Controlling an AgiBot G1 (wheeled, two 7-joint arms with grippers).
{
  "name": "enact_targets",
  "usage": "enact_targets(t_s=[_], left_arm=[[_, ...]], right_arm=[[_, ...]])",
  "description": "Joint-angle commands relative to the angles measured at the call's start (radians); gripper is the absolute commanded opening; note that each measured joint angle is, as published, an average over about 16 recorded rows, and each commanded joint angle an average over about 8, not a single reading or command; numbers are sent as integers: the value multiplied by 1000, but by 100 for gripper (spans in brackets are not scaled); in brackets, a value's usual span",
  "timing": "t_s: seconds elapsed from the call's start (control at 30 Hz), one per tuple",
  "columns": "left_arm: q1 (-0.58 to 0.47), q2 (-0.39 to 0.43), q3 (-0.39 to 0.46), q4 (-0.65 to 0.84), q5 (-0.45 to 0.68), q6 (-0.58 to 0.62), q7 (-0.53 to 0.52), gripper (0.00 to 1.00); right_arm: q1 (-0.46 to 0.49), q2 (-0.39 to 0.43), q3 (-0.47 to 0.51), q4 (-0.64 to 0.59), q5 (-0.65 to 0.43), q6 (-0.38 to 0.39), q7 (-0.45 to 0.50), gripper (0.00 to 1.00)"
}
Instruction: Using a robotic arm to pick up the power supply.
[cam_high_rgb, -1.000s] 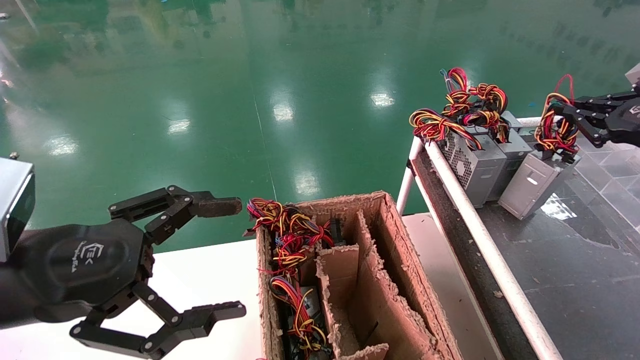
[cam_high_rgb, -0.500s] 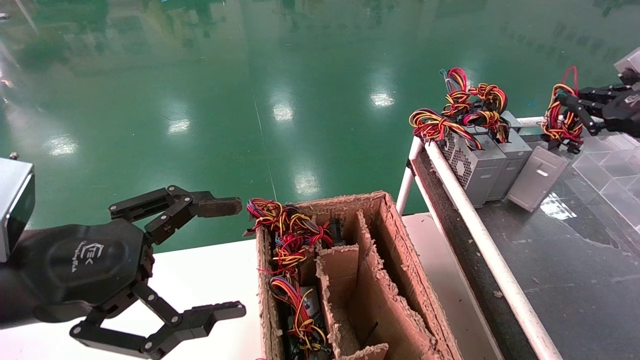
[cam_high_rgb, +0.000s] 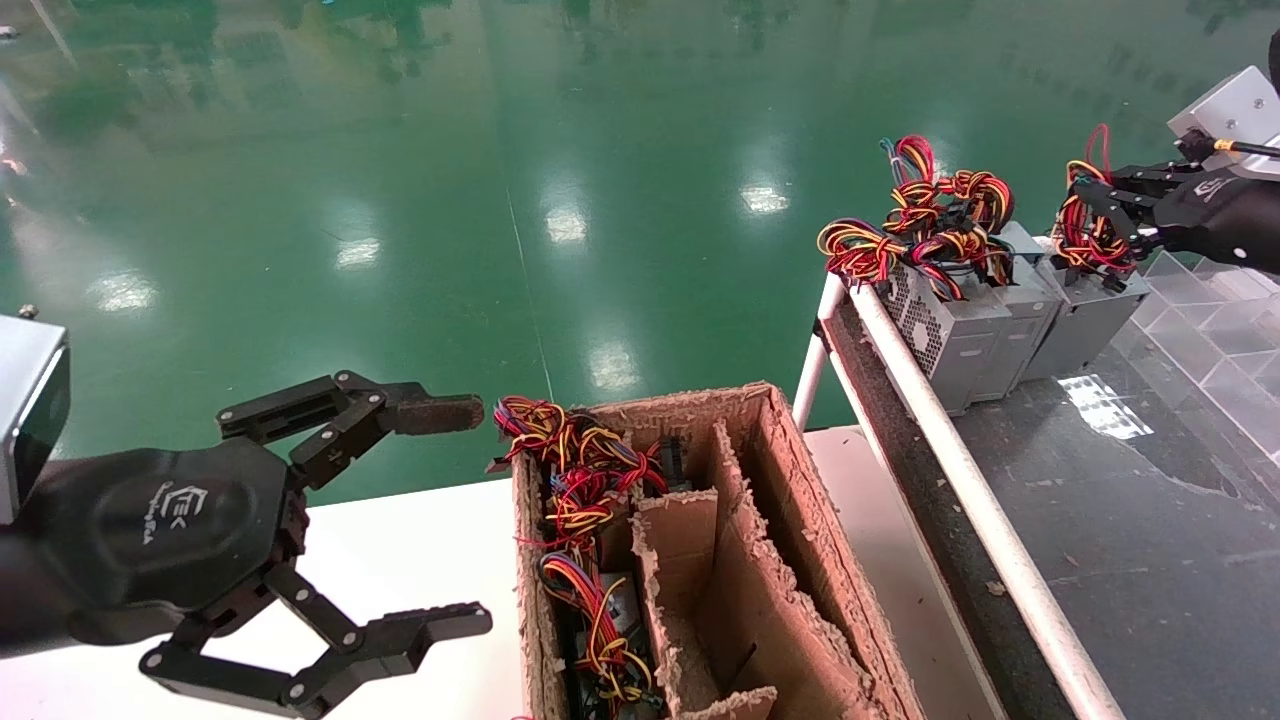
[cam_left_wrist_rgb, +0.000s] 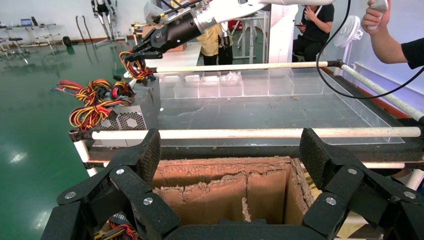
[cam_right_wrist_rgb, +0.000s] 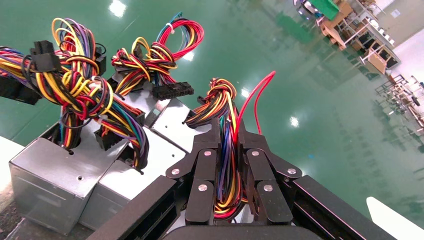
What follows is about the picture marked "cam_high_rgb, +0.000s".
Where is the grey power supply with cables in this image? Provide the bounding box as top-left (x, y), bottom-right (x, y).
top-left (1020, 122), bottom-right (1153, 383)
top-left (880, 135), bottom-right (1063, 403)
top-left (490, 395), bottom-right (693, 549)

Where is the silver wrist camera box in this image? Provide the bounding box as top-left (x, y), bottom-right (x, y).
top-left (0, 315), bottom-right (71, 523)
top-left (1167, 65), bottom-right (1280, 183)

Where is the black camera cable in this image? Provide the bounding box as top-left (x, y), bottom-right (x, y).
top-left (1178, 128), bottom-right (1280, 163)

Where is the worn brown cardboard divider box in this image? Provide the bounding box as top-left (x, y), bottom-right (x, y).
top-left (512, 382), bottom-right (926, 720)

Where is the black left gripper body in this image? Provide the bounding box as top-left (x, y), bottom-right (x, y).
top-left (15, 437), bottom-right (309, 651)

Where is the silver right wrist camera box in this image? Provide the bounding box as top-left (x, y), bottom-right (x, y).
top-left (1167, 65), bottom-right (1280, 183)

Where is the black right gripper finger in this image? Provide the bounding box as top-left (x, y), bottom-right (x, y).
top-left (1072, 178), bottom-right (1169, 256)
top-left (1100, 158), bottom-right (1201, 201)

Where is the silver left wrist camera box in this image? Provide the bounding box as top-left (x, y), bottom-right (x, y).
top-left (0, 315), bottom-right (71, 523)

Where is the perforated grey power supply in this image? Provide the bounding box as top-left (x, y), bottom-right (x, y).
top-left (818, 215), bottom-right (1013, 416)

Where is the wire harness with black connector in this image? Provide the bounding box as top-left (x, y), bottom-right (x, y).
top-left (538, 550), bottom-right (666, 716)

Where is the clear acrylic divider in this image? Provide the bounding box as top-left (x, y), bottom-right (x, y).
top-left (1110, 250), bottom-right (1280, 456)

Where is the white pipe rail frame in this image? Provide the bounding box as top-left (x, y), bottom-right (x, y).
top-left (793, 236), bottom-right (1129, 720)

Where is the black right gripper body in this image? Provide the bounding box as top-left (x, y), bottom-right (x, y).
top-left (1148, 165), bottom-right (1280, 276)

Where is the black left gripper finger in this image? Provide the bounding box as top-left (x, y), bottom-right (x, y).
top-left (216, 370), bottom-right (486, 491)
top-left (140, 562), bottom-right (494, 720)

